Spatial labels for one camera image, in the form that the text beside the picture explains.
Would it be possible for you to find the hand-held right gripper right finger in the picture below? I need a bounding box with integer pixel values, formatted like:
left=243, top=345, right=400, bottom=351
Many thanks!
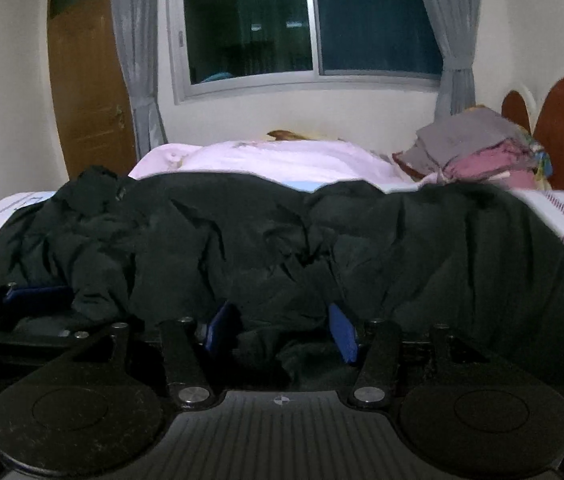
left=328, top=304, right=491, bottom=407

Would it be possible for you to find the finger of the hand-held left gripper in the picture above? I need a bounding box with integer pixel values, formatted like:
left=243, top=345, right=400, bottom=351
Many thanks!
left=0, top=276, right=74, bottom=311
left=0, top=311, right=90, bottom=347

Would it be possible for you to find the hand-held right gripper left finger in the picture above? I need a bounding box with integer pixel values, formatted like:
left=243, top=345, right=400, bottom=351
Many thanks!
left=62, top=302, right=241, bottom=407

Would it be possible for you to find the stack of folded clothes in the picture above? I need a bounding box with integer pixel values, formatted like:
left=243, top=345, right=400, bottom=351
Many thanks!
left=393, top=106, right=554, bottom=192

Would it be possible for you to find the black padded jacket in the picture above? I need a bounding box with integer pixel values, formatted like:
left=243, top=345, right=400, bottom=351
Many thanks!
left=0, top=165, right=564, bottom=397

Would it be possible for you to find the pink quilt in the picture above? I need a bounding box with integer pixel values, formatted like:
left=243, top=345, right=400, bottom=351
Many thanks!
left=128, top=140, right=434, bottom=195

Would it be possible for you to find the grey curtain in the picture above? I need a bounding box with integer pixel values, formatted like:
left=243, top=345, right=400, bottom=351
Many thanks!
left=408, top=0, right=478, bottom=119
left=109, top=0, right=169, bottom=157

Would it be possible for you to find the brown pillow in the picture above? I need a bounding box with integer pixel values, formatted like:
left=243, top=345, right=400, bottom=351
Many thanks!
left=267, top=129, right=309, bottom=142

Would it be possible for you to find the sliding glass window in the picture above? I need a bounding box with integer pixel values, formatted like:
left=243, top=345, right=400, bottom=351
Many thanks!
left=168, top=0, right=449, bottom=105

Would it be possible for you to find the brown wooden door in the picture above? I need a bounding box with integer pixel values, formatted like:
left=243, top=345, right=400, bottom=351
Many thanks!
left=46, top=0, right=138, bottom=179

